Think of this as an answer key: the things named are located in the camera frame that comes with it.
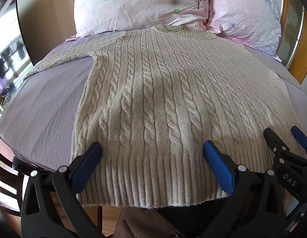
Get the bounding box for purple bed sheet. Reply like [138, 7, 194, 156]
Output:
[0, 29, 307, 177]

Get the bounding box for beige cable-knit sweater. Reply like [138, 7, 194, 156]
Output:
[22, 24, 307, 208]

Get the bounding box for wooden headboard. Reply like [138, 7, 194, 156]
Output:
[248, 0, 307, 85]

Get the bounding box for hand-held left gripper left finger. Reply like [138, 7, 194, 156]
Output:
[12, 141, 102, 238]

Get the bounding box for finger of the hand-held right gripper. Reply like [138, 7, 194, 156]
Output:
[263, 128, 291, 162]
[291, 126, 307, 154]

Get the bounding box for pink floral pillow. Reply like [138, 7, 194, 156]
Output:
[73, 0, 211, 38]
[205, 0, 283, 60]

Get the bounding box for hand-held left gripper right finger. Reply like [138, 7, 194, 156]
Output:
[202, 140, 287, 238]

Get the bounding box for dark wooden chair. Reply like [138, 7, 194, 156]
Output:
[0, 129, 29, 238]

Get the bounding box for flat screen television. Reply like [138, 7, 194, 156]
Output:
[0, 0, 36, 98]

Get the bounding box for person's dark trousers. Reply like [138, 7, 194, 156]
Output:
[114, 198, 231, 238]

